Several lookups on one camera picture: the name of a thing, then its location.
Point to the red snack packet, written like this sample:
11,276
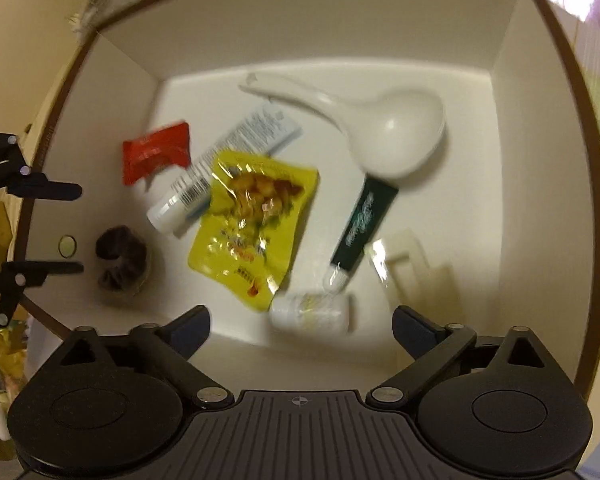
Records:
155,152

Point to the white plastic ladle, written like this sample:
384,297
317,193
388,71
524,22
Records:
395,130

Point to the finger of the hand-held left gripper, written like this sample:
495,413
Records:
55,267
55,190

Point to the yellow snack packet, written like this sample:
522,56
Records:
250,225

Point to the white cardboard box brown rim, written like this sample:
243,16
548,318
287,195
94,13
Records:
330,50

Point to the small round pale disc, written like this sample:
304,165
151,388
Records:
67,246

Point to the dark green tube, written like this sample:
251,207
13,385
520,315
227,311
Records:
362,220

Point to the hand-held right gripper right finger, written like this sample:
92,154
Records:
411,329

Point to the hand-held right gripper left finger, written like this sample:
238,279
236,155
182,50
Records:
190,329

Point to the pile of colourful packets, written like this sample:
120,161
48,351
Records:
0,385

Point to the dark brown hair scrunchie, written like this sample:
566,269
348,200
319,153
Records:
120,257

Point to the small white bottle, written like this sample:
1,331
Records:
310,312

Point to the white tube with blue stripe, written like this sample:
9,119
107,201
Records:
252,130

